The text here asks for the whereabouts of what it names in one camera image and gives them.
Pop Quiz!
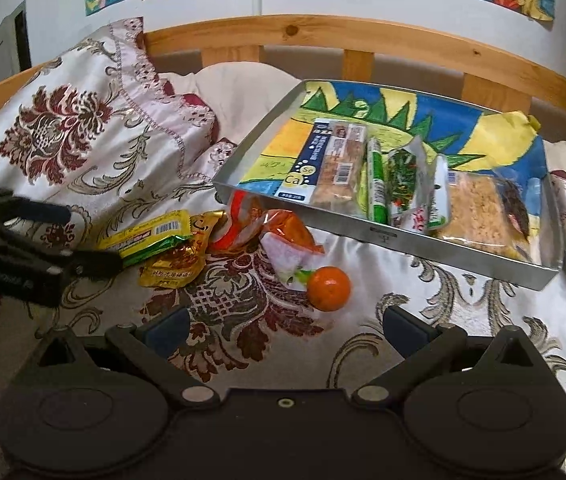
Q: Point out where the golden foil snack packet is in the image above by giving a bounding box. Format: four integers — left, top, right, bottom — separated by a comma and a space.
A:
138, 210, 225, 289

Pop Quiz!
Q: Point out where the yellow green snack packet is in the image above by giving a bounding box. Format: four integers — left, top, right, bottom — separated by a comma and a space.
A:
97, 210, 192, 268

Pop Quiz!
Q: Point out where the orange tangerine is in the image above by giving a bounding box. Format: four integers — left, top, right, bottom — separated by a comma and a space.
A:
307, 266, 351, 312

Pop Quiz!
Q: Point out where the puffed rice cracker packet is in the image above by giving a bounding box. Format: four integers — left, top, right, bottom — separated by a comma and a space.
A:
434, 171, 533, 262

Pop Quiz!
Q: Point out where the green vegetable snack packet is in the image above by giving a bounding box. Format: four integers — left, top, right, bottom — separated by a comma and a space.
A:
387, 136, 451, 233

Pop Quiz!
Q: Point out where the orange plastic snack bag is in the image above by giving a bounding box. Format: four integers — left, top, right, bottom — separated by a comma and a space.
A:
209, 190, 324, 292

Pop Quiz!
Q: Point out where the nut bar clear packet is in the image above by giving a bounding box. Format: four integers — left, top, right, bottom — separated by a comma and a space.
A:
310, 120, 368, 217

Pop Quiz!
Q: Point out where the green stick packet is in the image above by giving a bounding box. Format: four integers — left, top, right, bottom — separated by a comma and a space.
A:
366, 136, 388, 224

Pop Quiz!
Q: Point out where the blue calcium box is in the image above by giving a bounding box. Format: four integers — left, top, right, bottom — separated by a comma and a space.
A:
274, 119, 333, 204

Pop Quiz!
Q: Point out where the floral satin bedspread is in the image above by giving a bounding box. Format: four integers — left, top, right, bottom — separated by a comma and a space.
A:
0, 18, 566, 479

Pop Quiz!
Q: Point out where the metal tray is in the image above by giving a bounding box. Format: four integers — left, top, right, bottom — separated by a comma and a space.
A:
214, 81, 564, 290

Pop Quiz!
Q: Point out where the dark dried fruit packet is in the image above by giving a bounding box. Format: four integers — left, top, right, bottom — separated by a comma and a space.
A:
493, 177, 530, 244

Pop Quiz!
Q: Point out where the doorway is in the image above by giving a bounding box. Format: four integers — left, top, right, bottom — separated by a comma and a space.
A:
0, 1, 32, 82

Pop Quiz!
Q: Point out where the dinosaur drawing paper in tray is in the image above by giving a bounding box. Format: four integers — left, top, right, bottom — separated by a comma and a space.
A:
236, 80, 548, 230

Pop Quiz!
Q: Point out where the cream pillow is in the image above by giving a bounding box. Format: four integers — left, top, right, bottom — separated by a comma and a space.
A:
164, 62, 300, 144

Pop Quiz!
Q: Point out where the wooden bed rail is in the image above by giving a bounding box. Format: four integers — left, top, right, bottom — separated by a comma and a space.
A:
0, 13, 566, 143

